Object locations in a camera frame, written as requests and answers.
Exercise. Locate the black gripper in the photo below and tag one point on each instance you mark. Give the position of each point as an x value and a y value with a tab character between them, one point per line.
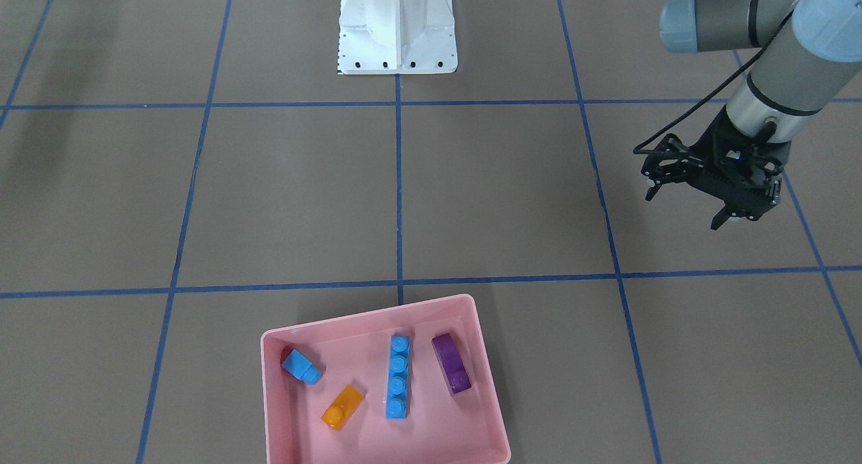
704	155

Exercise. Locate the pink plastic box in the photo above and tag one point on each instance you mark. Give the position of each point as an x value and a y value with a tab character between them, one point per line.
355	350

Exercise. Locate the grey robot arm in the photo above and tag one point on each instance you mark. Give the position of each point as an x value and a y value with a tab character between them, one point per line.
807	51

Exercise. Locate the long blue toy block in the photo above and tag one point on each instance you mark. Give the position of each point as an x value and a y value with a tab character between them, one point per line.
397	383

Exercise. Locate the small blue toy block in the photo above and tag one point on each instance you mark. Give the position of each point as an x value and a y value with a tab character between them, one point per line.
299	366

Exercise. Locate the white mounting base plate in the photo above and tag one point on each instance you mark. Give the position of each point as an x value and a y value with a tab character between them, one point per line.
397	37

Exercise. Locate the purple toy block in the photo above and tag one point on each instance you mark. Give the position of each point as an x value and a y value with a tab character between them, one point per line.
451	363

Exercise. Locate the orange toy block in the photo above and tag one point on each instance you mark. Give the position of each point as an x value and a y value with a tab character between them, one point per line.
342	407

